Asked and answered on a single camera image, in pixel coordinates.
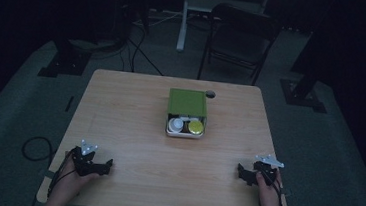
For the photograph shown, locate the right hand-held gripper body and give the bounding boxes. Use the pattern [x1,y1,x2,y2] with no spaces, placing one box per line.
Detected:
[249,151,287,190]

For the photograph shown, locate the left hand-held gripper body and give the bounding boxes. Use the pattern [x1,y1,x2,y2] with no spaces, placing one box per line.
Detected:
[69,138,109,180]

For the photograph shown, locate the pile of coffee capsules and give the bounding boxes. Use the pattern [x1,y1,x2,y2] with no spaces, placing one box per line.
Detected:
[166,114,207,137]

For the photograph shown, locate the green drawer box sleeve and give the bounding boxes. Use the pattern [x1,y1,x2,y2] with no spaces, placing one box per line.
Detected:
[165,87,211,130]

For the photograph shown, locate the person's left hand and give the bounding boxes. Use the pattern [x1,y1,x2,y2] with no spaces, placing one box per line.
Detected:
[57,154,104,199]

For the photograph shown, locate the person's right hand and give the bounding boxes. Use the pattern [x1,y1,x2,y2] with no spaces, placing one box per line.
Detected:
[252,171,285,206]

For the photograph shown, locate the black marker pen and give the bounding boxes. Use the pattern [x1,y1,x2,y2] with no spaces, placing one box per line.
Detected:
[64,95,75,113]

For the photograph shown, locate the black folding chair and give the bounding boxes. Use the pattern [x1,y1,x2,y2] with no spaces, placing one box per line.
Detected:
[196,0,285,89]

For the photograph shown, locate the right hand-held gripper cable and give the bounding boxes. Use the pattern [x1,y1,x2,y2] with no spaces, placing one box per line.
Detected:
[260,169,288,206]

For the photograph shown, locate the hand-held gripper cable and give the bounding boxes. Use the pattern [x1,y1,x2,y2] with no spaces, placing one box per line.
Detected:
[45,147,79,202]
[260,169,288,206]

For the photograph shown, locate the left hand-held gripper cable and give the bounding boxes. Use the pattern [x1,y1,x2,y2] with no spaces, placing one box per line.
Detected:
[45,147,79,202]

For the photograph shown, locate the black looped floor cable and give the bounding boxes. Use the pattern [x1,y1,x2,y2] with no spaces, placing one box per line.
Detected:
[19,134,56,164]

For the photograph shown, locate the black stand with base plate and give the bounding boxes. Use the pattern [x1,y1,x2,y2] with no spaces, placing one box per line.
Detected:
[277,0,338,115]
[37,34,94,83]

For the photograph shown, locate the black floor cables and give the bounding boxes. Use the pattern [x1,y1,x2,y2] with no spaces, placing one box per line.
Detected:
[88,4,171,77]

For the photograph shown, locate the white desk frame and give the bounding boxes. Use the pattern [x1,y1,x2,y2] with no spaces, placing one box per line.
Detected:
[174,0,272,60]

